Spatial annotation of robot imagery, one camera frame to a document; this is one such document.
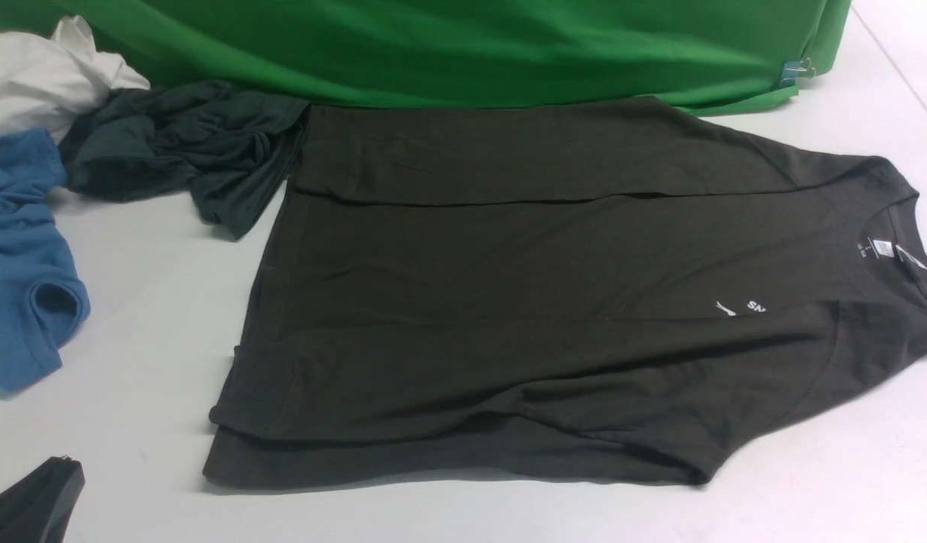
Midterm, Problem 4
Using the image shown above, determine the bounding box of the green backdrop cloth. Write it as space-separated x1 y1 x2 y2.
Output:
0 1 852 115

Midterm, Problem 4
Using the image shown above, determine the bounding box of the blue garment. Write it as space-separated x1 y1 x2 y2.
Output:
0 128 91 395

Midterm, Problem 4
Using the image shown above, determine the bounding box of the gray long-sleeved shirt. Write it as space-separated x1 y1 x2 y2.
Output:
204 97 927 491

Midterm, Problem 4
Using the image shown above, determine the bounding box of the dark teal crumpled garment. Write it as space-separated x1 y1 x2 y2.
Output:
59 81 309 240

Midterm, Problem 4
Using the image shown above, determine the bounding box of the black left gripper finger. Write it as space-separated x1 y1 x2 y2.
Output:
0 456 86 542

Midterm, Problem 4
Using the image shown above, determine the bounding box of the blue binder clip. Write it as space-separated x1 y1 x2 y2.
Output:
779 57 816 88

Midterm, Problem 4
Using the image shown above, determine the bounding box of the white crumpled garment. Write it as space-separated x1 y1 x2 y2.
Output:
0 15 151 143

